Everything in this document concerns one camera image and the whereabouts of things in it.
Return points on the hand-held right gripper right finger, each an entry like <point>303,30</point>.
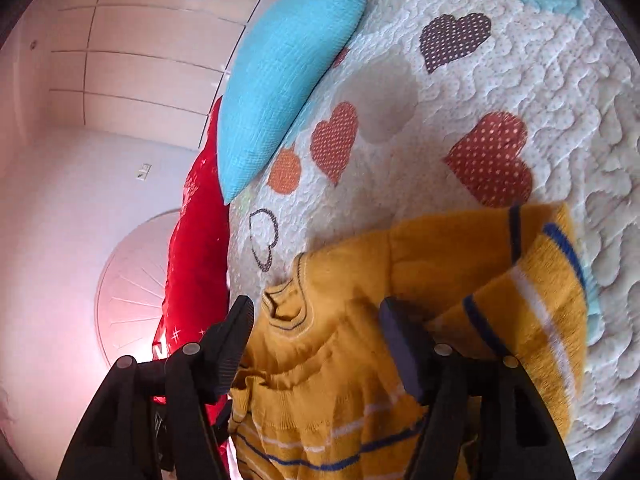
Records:
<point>406,355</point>

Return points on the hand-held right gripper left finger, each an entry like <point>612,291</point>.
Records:
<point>231,345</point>

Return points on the yellow striped knit sweater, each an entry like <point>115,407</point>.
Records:
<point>345,340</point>

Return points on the red glossy blanket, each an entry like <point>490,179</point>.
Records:
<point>192,255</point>

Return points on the white quilted heart-print bedspread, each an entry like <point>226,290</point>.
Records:
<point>500,125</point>

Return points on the blue knit pillow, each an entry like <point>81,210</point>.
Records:
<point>287,80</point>

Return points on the white wall socket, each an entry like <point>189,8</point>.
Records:
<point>143,172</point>

